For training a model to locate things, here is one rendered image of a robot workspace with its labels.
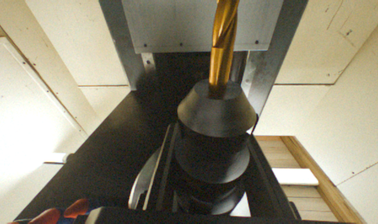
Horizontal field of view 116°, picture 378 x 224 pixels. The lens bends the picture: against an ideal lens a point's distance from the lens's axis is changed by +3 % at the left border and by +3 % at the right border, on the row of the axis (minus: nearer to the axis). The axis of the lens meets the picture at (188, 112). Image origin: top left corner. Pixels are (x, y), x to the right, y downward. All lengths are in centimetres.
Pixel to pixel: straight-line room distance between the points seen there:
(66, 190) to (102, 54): 90
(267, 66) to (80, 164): 69
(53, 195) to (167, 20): 52
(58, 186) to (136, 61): 46
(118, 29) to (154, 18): 16
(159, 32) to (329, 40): 102
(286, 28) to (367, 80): 78
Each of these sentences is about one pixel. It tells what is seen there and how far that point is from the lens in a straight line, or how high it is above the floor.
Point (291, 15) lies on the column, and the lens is 61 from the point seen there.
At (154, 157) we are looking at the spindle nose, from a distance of 17.
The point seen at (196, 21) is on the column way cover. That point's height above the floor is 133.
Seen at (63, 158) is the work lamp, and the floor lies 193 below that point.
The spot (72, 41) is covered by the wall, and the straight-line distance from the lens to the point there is 121.
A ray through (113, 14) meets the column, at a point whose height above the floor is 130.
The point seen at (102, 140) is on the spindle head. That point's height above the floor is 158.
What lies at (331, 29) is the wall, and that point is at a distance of 118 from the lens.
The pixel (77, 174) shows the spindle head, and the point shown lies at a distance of 38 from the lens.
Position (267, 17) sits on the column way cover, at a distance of 52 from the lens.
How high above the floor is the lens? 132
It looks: 38 degrees up
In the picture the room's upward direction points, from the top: 178 degrees clockwise
